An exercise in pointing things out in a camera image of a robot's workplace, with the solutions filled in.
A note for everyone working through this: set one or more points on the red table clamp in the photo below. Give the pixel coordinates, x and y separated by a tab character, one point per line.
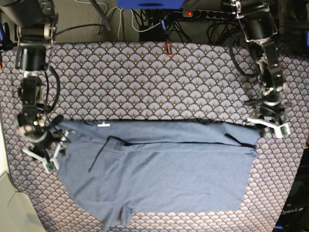
168	49

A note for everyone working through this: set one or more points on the black power strip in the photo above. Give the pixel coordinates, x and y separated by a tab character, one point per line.
205	14

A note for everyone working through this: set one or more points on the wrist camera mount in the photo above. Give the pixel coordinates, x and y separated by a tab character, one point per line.
280	130
48	156

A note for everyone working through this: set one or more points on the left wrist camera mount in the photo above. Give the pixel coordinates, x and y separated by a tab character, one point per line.
280	130

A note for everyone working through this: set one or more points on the blue T-shirt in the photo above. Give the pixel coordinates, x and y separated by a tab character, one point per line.
156	166

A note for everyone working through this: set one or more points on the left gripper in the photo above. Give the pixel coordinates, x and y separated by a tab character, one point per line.
269	108

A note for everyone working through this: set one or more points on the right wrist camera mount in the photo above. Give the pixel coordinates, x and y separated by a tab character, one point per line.
48	156

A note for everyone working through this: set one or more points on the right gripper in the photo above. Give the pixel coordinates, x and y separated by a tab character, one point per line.
40	135

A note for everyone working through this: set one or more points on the black OpenArm base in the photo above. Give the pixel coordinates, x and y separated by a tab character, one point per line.
295	214

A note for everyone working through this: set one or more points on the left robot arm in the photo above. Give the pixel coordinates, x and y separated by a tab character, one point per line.
258	27

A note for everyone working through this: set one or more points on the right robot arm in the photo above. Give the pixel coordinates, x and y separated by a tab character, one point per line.
36	22

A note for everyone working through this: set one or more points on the blue box overhead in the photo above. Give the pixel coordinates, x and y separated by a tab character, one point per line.
150	4

